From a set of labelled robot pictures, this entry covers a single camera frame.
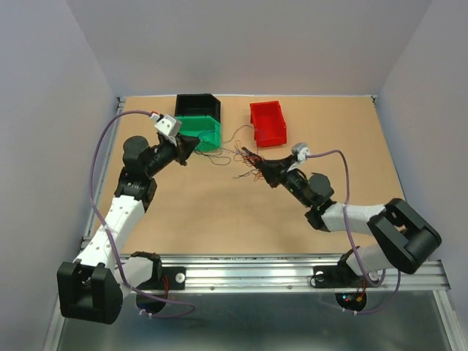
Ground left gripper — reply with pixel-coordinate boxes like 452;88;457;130
144;131;197;178

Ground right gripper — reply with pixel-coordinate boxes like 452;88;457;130
257;154;313;208

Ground blue white twisted wire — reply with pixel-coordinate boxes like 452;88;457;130
221;124;257;147

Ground dark blue wire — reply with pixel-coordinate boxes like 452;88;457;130
189;131;257;181

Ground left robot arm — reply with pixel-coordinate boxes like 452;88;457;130
57;134;200;325

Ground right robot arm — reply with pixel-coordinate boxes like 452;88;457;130
241;143;442;288

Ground green bin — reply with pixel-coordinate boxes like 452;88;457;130
177;116;222;153

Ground black bin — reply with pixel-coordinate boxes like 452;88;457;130
175;94;221;122

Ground red bin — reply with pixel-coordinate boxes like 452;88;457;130
250;100;287;148

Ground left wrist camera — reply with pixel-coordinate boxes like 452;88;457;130
150;113;182;137

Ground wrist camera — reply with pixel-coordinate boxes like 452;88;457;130
150;113;182;137
287;143;312;172

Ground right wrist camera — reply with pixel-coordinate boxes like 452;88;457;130
287;143;312;172

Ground aluminium rail frame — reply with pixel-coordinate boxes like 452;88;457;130
53;96;467;350

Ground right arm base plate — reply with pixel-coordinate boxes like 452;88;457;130
309;265;366;289

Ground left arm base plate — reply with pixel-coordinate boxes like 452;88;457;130
136;266;186;291

